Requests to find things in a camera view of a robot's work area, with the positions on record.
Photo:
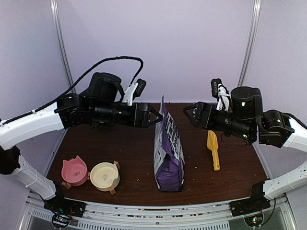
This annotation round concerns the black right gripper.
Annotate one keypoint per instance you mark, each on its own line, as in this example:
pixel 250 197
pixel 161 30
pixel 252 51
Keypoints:
pixel 202 108

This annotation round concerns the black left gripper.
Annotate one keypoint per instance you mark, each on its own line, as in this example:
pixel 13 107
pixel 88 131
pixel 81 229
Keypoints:
pixel 143 121

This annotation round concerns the yellow plastic scoop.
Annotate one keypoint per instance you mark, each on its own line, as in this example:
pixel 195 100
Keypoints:
pixel 212 145

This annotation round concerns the purple pet food bag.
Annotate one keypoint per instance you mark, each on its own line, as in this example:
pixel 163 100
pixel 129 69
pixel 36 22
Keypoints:
pixel 168 155

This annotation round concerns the cream cat-ear pet bowl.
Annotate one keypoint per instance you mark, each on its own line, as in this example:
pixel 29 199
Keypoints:
pixel 105 176

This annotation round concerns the pink cat-ear pet bowl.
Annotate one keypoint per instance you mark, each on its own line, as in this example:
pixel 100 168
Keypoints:
pixel 74 171

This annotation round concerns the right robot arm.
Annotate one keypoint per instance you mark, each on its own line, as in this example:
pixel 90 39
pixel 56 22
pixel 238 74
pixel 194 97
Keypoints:
pixel 240 113

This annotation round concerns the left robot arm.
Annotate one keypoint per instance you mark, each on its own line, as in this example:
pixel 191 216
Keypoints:
pixel 103 102

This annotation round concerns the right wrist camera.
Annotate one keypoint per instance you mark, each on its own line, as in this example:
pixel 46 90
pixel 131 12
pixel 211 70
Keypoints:
pixel 221 93

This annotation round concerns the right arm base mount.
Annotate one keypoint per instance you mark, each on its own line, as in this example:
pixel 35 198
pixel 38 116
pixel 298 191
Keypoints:
pixel 251 210

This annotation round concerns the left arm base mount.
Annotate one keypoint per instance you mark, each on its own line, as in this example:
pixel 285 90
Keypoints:
pixel 63 213

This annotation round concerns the right aluminium frame post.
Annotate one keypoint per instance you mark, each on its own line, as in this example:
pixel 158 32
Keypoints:
pixel 254 24

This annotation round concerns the aluminium frame post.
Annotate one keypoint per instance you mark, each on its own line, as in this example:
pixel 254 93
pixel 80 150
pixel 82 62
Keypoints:
pixel 60 40
pixel 254 24

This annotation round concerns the front aluminium rail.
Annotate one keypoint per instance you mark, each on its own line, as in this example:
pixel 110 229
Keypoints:
pixel 214 216

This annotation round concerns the left aluminium frame post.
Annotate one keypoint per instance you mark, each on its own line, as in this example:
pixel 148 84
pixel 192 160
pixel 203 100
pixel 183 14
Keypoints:
pixel 60 40

